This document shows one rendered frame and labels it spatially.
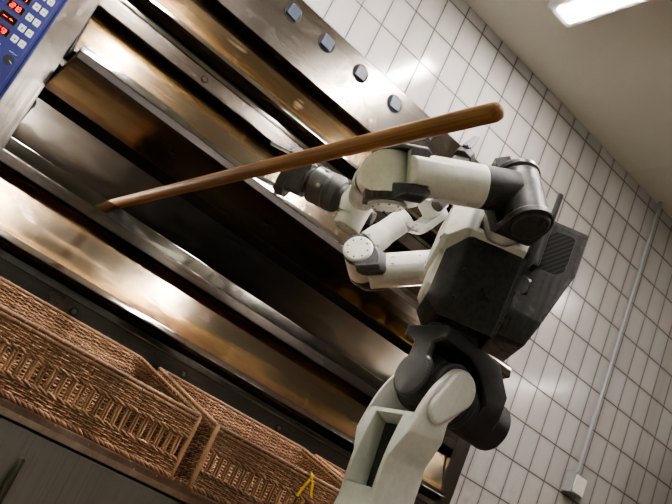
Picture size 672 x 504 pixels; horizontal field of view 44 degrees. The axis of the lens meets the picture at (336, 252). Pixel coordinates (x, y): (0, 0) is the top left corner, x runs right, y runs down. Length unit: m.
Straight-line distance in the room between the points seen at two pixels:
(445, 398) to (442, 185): 0.43
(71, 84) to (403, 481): 1.33
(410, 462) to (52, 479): 0.69
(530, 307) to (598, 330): 1.87
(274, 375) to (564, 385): 1.37
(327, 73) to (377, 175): 1.19
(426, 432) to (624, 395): 2.20
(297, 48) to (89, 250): 0.95
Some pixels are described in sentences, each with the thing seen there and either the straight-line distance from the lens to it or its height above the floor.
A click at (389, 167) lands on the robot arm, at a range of 1.62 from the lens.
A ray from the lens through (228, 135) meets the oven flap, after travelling 2.54.
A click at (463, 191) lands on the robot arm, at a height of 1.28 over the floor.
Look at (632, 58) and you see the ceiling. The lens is 3.29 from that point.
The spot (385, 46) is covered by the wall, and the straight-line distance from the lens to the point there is 2.96.
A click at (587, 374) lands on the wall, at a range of 3.60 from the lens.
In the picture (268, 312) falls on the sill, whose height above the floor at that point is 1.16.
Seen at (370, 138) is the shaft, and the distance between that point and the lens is 1.39.
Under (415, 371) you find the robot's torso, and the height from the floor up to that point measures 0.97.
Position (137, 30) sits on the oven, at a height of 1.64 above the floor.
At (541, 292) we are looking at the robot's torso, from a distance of 1.81.
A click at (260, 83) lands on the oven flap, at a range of 2.61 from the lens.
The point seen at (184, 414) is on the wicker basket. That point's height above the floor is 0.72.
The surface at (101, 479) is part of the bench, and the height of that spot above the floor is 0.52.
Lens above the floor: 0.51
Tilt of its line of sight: 21 degrees up
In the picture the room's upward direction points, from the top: 25 degrees clockwise
